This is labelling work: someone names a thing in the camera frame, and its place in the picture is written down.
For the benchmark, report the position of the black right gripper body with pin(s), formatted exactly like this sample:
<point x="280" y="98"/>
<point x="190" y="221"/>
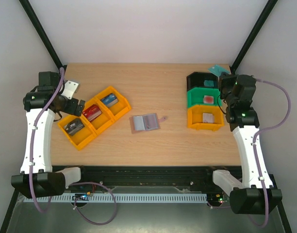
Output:
<point x="222" y="85"/>

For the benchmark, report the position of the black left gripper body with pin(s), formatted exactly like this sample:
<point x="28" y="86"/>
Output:
<point x="72" y="109"/>

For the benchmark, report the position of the teal credit card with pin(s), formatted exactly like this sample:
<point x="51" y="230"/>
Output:
<point x="217" y="70"/>

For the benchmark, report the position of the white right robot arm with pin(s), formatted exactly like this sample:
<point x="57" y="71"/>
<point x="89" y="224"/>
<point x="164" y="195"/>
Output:
<point x="255" y="193"/>

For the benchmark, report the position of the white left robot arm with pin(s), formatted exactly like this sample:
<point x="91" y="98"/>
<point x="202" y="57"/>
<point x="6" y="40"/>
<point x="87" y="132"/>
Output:
<point x="53" y="95"/>

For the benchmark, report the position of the teal card stack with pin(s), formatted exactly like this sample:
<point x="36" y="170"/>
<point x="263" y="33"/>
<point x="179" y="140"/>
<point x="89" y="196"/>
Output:
<point x="209" y="83"/>

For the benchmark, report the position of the black card stack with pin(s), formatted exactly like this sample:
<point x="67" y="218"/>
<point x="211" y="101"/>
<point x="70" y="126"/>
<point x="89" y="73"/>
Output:
<point x="73" y="127"/>

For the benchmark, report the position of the red dot card stack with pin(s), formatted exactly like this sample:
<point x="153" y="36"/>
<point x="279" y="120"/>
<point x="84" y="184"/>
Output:
<point x="208" y="99"/>

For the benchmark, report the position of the blue card stack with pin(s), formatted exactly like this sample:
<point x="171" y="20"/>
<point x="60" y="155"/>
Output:
<point x="109" y="100"/>

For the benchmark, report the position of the pale pink card stack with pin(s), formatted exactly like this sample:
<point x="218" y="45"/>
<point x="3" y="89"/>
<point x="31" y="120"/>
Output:
<point x="208" y="118"/>

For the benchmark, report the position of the black storage bin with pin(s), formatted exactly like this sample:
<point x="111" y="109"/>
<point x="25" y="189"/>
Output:
<point x="196" y="79"/>

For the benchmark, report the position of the green storage bin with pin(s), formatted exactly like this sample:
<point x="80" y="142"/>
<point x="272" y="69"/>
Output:
<point x="195" y="96"/>

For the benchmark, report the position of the yellow triple storage bin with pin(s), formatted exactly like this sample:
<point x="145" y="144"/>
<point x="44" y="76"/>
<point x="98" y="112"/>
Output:
<point x="93" y="129"/>

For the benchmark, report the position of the yellow single storage bin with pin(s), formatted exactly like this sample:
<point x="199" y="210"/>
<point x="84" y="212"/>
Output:
<point x="194" y="117"/>

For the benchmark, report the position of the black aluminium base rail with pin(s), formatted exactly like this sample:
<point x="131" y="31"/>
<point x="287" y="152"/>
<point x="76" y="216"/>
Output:
<point x="192" y="178"/>

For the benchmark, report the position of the white slotted cable duct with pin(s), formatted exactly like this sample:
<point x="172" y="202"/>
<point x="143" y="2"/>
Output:
<point x="130" y="198"/>

